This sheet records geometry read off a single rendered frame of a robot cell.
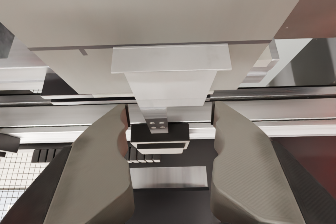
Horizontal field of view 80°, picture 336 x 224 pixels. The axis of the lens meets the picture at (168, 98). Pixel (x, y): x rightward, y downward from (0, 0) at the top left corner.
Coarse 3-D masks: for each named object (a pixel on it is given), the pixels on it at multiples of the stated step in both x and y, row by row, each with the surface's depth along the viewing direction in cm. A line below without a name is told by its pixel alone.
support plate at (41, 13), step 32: (0, 0) 11; (32, 0) 11; (64, 0) 11; (96, 0) 11; (128, 0) 11; (160, 0) 11; (192, 0) 11; (224, 0) 11; (256, 0) 11; (288, 0) 11; (32, 32) 13; (64, 32) 14; (96, 32) 14; (128, 32) 14; (160, 32) 14; (192, 32) 14; (224, 32) 14; (256, 32) 14; (64, 64) 17; (96, 64) 17
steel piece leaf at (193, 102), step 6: (138, 102) 25; (144, 102) 25; (150, 102) 25; (156, 102) 25; (162, 102) 25; (168, 102) 25; (174, 102) 26; (180, 102) 26; (186, 102) 26; (192, 102) 26; (198, 102) 26
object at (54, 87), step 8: (48, 80) 24; (56, 80) 24; (48, 88) 24; (56, 88) 24; (64, 88) 24; (72, 88) 24; (48, 96) 23; (56, 96) 24; (64, 96) 24; (72, 96) 24; (80, 96) 24; (88, 96) 24; (208, 96) 25; (56, 104) 26; (64, 104) 26; (72, 104) 26
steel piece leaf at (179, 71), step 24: (120, 48) 15; (144, 48) 15; (168, 48) 15; (192, 48) 15; (216, 48) 15; (120, 72) 14; (144, 72) 14; (168, 72) 18; (192, 72) 18; (216, 72) 19; (144, 96) 24; (168, 96) 24; (192, 96) 24
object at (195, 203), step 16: (144, 176) 21; (160, 176) 21; (176, 176) 21; (192, 176) 21; (144, 192) 20; (160, 192) 20; (176, 192) 20; (192, 192) 20; (208, 192) 20; (144, 208) 19; (160, 208) 19; (176, 208) 19; (192, 208) 19; (208, 208) 19
